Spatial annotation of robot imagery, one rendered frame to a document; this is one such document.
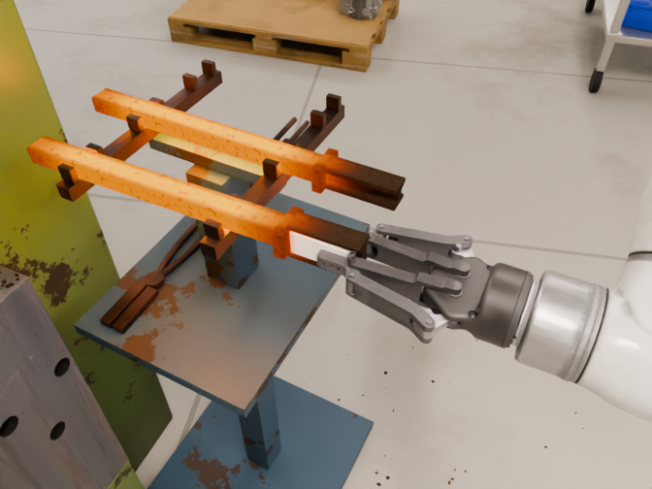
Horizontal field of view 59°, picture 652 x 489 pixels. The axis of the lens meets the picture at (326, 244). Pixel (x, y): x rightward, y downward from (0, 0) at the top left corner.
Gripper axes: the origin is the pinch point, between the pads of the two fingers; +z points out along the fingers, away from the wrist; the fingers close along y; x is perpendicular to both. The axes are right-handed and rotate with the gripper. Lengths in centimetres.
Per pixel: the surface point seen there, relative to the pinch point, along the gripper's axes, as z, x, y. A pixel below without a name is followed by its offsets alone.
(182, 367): 19.1, -26.6, -6.5
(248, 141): 16.3, 0.7, 11.5
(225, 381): 12.5, -26.6, -5.8
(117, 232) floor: 109, -94, 58
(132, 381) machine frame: 49, -67, 4
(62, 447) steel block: 27.9, -30.2, -21.9
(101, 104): 39.2, 0.3, 10.6
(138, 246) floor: 98, -94, 56
